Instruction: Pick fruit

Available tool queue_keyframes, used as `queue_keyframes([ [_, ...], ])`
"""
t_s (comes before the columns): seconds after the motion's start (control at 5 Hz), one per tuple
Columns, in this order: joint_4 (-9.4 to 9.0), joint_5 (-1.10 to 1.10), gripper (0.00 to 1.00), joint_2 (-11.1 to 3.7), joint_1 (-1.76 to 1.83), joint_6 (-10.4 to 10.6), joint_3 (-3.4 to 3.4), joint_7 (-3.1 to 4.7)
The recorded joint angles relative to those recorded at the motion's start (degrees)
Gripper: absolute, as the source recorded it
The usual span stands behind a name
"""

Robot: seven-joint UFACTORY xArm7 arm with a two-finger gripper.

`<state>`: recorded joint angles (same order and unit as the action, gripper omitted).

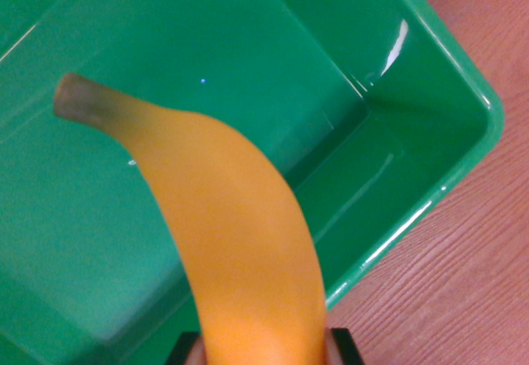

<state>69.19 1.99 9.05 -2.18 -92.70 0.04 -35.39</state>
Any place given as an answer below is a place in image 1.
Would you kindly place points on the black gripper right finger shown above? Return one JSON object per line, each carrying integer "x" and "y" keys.
{"x": 343, "y": 346}

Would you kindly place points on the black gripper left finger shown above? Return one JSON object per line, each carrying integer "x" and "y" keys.
{"x": 184, "y": 350}

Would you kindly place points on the yellow banana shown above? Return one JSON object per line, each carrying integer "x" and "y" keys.
{"x": 235, "y": 224}

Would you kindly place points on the green plastic bin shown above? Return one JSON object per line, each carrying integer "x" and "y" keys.
{"x": 82, "y": 216}

